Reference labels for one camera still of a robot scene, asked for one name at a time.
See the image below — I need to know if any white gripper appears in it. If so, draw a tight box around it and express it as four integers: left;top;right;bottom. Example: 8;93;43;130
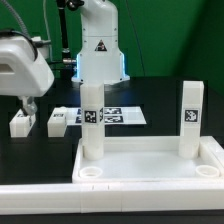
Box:
0;31;54;116

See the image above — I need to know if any white desk top tray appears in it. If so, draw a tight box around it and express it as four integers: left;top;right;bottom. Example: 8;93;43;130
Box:
72;136;224;183

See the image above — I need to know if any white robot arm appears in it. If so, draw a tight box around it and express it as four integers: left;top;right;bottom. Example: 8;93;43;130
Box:
0;0;129;115

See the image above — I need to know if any fiducial marker sheet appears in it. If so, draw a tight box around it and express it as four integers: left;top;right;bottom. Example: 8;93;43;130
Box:
67;106;146;126

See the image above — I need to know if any black cable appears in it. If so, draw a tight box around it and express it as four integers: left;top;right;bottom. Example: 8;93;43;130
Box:
46;58;77;80

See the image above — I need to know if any white L-shaped fence wall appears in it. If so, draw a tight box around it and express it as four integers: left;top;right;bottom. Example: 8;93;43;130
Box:
0;181;224;215

